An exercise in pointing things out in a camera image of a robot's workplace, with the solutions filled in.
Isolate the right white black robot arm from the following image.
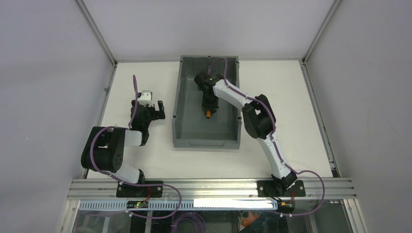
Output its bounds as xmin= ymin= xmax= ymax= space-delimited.
xmin=194 ymin=72 xmax=297 ymax=196

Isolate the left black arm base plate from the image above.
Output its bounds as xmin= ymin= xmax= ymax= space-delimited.
xmin=116 ymin=180 xmax=163 ymax=198

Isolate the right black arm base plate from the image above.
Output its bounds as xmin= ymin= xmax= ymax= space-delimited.
xmin=257 ymin=180 xmax=306 ymax=198

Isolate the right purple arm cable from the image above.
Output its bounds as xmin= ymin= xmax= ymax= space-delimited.
xmin=207 ymin=58 xmax=326 ymax=216

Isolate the back aluminium frame rail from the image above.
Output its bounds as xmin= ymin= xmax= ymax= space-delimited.
xmin=116 ymin=57 xmax=303 ymax=64

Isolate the grey plastic storage bin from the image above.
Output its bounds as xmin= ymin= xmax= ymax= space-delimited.
xmin=172 ymin=55 xmax=242 ymax=150

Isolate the aluminium frame post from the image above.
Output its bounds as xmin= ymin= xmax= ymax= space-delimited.
xmin=302 ymin=0 xmax=343 ymax=63
xmin=74 ymin=0 xmax=117 ymax=67

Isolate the white slotted cable duct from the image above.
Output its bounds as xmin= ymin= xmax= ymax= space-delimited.
xmin=79 ymin=199 xmax=277 ymax=212

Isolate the orange object under table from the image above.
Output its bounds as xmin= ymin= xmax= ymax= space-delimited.
xmin=239 ymin=211 xmax=260 ymax=227

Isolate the left aluminium frame post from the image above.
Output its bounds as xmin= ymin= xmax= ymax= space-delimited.
xmin=74 ymin=0 xmax=117 ymax=67

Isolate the right aluminium frame post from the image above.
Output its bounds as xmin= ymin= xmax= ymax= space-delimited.
xmin=302 ymin=0 xmax=343 ymax=63

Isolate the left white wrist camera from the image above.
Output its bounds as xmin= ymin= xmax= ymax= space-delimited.
xmin=138 ymin=90 xmax=153 ymax=107

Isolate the front aluminium mounting rail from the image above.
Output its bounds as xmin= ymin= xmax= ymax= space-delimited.
xmin=67 ymin=178 xmax=357 ymax=200

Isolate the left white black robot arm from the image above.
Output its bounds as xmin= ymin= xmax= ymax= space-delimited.
xmin=80 ymin=100 xmax=166 ymax=185

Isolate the coiled purple cable below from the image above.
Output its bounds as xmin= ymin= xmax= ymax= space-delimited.
xmin=171 ymin=212 xmax=206 ymax=233

